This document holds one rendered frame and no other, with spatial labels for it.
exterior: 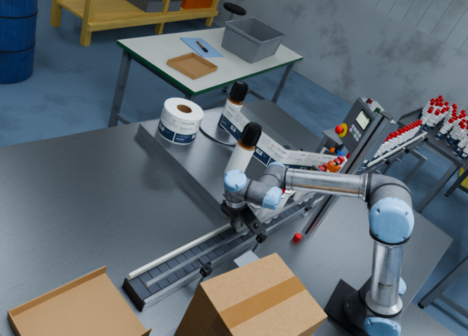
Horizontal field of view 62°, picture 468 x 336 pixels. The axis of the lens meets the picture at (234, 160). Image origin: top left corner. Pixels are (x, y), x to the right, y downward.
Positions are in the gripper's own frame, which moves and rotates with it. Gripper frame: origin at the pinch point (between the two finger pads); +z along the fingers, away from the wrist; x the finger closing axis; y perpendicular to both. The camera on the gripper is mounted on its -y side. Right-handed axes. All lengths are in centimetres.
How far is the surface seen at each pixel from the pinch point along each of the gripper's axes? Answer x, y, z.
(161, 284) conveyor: 37.1, -2.5, -15.1
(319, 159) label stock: -62, 8, 25
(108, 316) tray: 55, -1, -20
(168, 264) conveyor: 31.1, 2.7, -11.6
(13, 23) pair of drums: 1, 260, 45
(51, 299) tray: 64, 13, -25
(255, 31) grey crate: -181, 179, 107
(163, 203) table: 16.1, 30.9, 2.9
